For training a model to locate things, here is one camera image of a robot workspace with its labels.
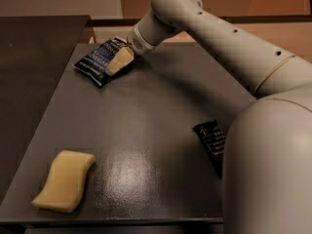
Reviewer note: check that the yellow sponge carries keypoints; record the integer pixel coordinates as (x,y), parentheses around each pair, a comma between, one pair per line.
(64,187)

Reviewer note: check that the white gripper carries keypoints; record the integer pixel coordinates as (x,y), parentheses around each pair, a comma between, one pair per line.
(136,45)

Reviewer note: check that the blue chip bag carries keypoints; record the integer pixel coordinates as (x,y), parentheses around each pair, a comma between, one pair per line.
(94,63)

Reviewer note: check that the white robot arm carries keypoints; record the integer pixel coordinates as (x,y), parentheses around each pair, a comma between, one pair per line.
(267,163)

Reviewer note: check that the black snack bar wrapper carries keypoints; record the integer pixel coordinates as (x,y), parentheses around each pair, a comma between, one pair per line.
(213,140)

